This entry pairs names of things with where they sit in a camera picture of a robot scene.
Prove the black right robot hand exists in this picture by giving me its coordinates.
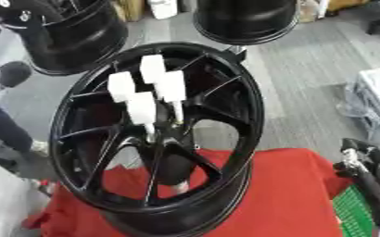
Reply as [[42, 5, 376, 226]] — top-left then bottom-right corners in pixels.
[[331, 137, 380, 230]]

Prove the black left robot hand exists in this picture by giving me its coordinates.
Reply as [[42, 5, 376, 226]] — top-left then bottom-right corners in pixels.
[[0, 60, 34, 89]]

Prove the black wheel rim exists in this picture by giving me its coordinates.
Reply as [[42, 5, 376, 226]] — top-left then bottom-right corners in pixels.
[[13, 0, 131, 77], [191, 0, 302, 46]]

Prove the black spoked wheel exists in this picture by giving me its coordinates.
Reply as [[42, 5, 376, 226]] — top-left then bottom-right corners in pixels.
[[47, 42, 267, 237]]

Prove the green grid panel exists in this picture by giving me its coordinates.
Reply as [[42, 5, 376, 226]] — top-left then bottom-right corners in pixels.
[[331, 184, 375, 237]]

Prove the person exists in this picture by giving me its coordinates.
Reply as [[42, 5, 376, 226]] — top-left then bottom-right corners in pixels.
[[0, 103, 53, 156]]

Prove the white container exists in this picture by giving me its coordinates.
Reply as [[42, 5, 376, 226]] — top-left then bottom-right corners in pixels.
[[146, 0, 179, 20]]

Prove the tan cardboard box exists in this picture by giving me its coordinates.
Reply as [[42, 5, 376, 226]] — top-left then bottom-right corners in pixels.
[[298, 0, 372, 23]]

